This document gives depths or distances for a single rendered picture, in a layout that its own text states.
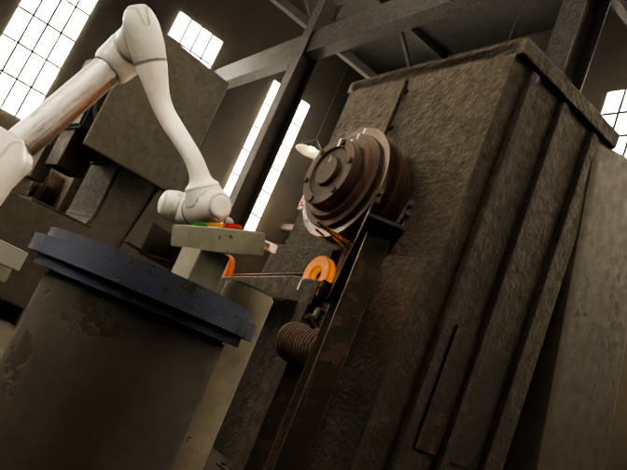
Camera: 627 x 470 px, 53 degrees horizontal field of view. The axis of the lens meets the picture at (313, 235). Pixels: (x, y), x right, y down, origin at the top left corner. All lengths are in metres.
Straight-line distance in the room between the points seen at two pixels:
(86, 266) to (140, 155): 4.05
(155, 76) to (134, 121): 2.75
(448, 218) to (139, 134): 3.08
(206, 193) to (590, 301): 1.61
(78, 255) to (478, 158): 1.66
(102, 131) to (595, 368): 3.44
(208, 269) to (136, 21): 0.98
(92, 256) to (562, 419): 2.20
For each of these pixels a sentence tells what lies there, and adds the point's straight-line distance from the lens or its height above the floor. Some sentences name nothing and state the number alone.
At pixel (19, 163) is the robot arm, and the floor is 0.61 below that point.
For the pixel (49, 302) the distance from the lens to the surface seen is 0.82.
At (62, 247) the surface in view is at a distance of 0.78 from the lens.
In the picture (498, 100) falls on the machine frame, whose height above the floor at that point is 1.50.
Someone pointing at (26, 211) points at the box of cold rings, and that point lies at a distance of 4.33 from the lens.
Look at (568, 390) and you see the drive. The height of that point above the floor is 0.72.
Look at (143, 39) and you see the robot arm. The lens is 2.05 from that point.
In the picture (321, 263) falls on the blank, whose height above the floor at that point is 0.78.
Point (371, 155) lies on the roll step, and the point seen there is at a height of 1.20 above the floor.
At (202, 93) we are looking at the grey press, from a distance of 5.07.
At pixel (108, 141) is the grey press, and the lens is 4.70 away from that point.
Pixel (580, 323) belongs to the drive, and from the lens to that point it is 2.70.
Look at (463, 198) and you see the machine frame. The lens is 2.16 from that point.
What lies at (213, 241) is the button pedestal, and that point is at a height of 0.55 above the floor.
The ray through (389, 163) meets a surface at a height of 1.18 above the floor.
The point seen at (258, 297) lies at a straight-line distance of 1.42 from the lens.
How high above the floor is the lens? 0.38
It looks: 12 degrees up
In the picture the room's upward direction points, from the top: 23 degrees clockwise
